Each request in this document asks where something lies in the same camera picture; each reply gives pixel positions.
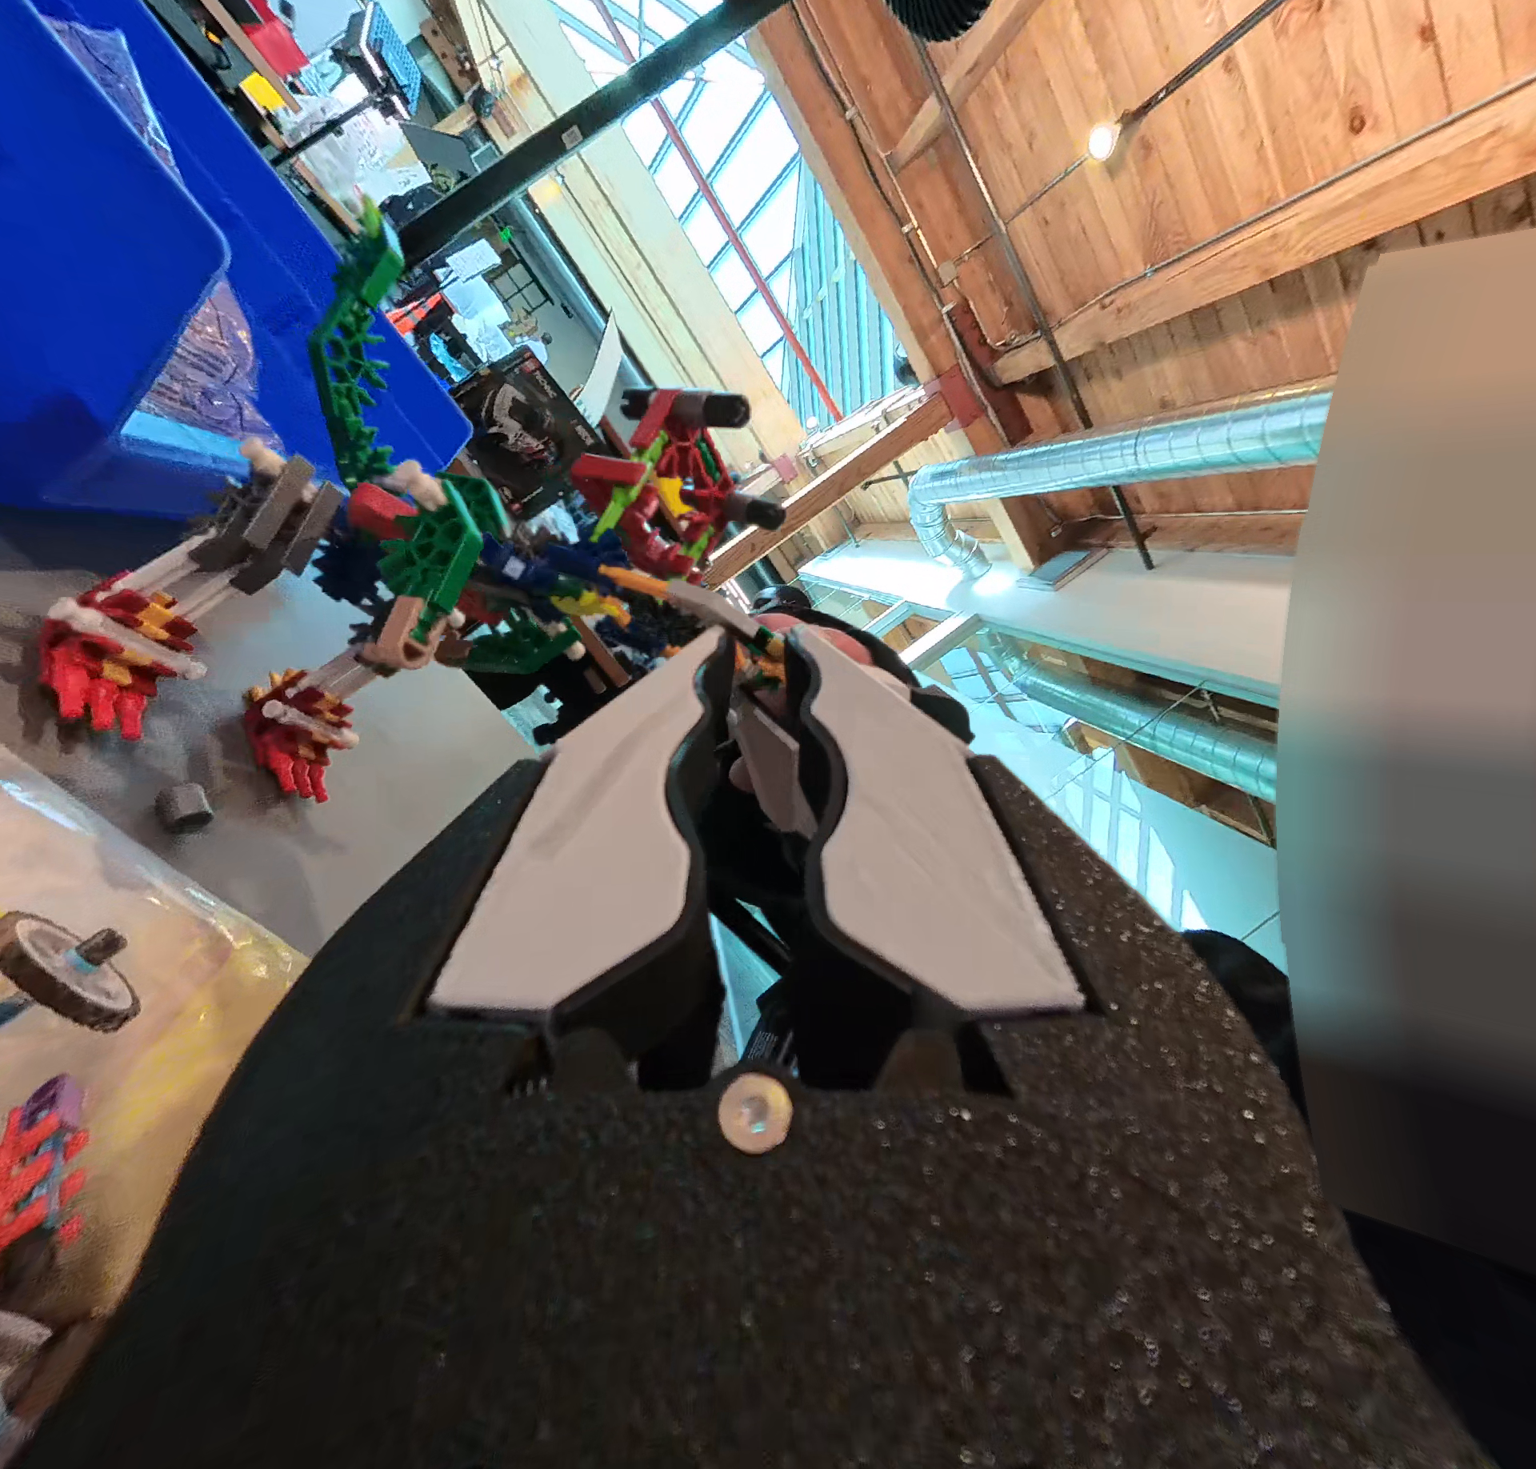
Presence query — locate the red toy model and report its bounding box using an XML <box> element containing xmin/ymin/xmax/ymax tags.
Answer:
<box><xmin>570</xmin><ymin>386</ymin><xmax>788</xmax><ymax>583</ymax></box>

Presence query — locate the silver spiral duct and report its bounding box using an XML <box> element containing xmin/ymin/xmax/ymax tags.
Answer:
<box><xmin>997</xmin><ymin>642</ymin><xmax>1280</xmax><ymax>805</ymax></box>
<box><xmin>906</xmin><ymin>390</ymin><xmax>1335</xmax><ymax>571</ymax></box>

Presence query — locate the blue plastic bin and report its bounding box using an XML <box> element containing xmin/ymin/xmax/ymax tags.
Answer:
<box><xmin>0</xmin><ymin>0</ymin><xmax>476</xmax><ymax>523</ymax></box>

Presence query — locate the black toy box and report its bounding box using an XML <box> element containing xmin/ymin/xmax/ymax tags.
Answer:
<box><xmin>450</xmin><ymin>350</ymin><xmax>603</xmax><ymax>505</ymax></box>

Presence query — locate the small multicolour toy model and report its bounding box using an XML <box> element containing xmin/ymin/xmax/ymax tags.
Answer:
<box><xmin>186</xmin><ymin>198</ymin><xmax>771</xmax><ymax>703</ymax></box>

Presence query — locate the blue perforated crate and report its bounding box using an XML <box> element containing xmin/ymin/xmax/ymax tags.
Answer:
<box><xmin>364</xmin><ymin>2</ymin><xmax>424</xmax><ymax>116</ymax></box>

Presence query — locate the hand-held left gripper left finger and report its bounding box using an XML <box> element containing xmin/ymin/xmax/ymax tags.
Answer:
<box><xmin>428</xmin><ymin>626</ymin><xmax>735</xmax><ymax>1027</ymax></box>

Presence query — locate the crumpled clear plastic bag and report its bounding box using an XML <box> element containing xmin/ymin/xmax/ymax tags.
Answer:
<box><xmin>73</xmin><ymin>23</ymin><xmax>296</xmax><ymax>445</ymax></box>

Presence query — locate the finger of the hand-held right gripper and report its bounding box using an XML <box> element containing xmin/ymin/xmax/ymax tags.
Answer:
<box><xmin>735</xmin><ymin>702</ymin><xmax>820</xmax><ymax>837</ymax></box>

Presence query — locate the red yellow toy assembly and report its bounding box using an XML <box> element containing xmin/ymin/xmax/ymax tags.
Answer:
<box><xmin>37</xmin><ymin>575</ymin><xmax>363</xmax><ymax>805</ymax></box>

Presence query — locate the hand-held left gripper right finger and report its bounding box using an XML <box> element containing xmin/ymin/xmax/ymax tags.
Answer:
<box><xmin>791</xmin><ymin>626</ymin><xmax>1088</xmax><ymax>1027</ymax></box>

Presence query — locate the skylight window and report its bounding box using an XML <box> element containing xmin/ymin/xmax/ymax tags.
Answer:
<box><xmin>517</xmin><ymin>0</ymin><xmax>915</xmax><ymax>415</ymax></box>

